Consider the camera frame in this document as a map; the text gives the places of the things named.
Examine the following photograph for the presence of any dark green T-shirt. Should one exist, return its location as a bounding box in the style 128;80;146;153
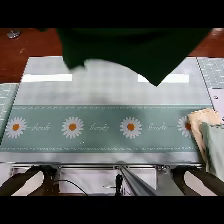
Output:
55;27;213;87

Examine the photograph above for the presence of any beige garment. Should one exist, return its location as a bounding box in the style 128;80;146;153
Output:
187;107;223;162

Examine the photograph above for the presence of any pale green garment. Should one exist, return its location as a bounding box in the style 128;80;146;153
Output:
199;122;224;183

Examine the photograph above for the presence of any silver frame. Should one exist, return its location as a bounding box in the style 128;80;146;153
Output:
0;161;224;197

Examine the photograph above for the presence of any black cable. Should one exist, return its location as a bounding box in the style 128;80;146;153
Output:
54;178;90;197

